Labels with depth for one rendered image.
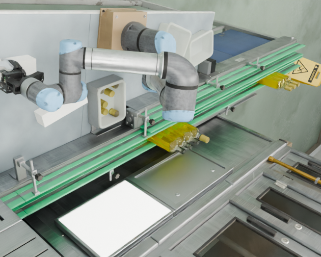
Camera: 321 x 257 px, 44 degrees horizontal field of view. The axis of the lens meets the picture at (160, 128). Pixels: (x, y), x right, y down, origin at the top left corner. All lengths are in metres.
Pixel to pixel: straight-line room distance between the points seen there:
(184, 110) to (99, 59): 0.34
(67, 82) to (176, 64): 0.37
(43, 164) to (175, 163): 0.71
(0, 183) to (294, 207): 1.37
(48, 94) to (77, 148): 0.67
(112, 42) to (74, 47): 0.49
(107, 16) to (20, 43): 0.41
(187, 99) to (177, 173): 0.78
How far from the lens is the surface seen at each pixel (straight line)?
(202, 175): 2.10
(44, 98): 1.34
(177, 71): 1.36
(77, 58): 1.37
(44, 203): 1.81
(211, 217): 1.93
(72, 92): 1.41
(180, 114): 1.40
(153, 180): 2.04
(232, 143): 2.46
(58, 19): 1.76
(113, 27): 1.83
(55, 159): 1.89
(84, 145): 1.97
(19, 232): 1.33
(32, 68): 1.68
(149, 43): 1.78
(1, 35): 1.65
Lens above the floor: 2.17
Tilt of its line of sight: 35 degrees down
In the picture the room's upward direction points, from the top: 117 degrees clockwise
